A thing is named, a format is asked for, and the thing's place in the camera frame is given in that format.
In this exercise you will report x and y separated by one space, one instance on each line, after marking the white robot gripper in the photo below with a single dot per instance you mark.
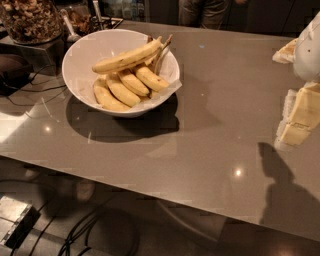
308 55

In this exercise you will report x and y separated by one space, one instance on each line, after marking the yellow banana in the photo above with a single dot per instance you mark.
133 83
120 91
149 78
105 98
128 59

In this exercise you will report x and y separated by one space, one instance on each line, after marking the white ceramic bowl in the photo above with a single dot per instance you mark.
105 39

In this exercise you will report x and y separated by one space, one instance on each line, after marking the person in grey trousers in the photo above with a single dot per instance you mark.
206 14

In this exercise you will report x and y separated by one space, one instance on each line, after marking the grey stand under jar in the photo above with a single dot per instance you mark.
45 58

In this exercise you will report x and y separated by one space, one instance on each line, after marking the glass jar of nuts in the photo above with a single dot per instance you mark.
30 22

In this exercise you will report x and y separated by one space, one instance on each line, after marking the dark round object at left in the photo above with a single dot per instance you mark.
14 73

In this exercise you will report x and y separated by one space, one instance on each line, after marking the grey metal box on floor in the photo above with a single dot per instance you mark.
16 220

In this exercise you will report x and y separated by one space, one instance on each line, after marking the metal scoop with white handle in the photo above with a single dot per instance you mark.
72 35

